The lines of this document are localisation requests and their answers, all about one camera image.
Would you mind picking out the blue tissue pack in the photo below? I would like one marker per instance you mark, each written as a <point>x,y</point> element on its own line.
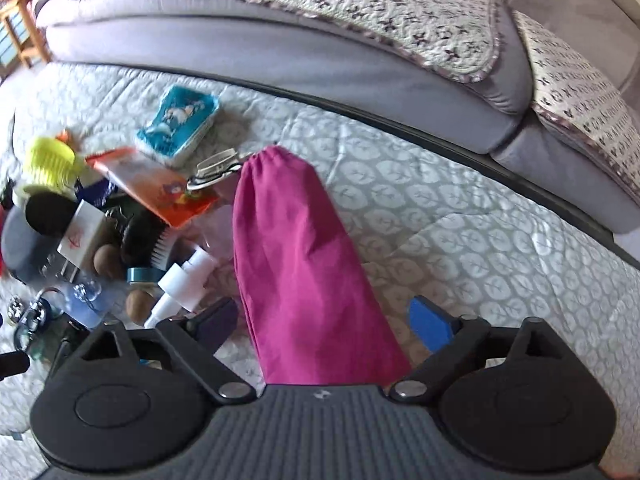
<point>181,122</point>

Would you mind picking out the white power adapter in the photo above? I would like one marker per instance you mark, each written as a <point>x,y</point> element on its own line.
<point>89,230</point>

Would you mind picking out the orange snack packet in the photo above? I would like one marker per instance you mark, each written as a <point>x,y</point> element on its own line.
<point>158,188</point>

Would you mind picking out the wooden stool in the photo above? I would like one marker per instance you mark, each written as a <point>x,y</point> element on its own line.
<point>22,43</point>

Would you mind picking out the grey sofa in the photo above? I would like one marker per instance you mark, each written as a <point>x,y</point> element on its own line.
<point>239,40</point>

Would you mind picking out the magenta fabric pouch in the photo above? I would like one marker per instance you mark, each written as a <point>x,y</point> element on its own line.
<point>309,307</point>

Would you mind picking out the wooden handle brush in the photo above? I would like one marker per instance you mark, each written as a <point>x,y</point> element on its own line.
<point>145,251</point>

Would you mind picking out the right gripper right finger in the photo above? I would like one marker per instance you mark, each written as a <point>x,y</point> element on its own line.
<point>454,345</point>

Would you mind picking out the black round zip case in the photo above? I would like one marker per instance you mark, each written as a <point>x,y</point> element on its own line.
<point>23,250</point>

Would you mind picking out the white spray bottle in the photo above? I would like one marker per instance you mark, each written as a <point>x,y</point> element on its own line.
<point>183,286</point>

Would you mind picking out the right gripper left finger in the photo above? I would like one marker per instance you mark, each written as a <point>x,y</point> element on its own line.
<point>192,343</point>

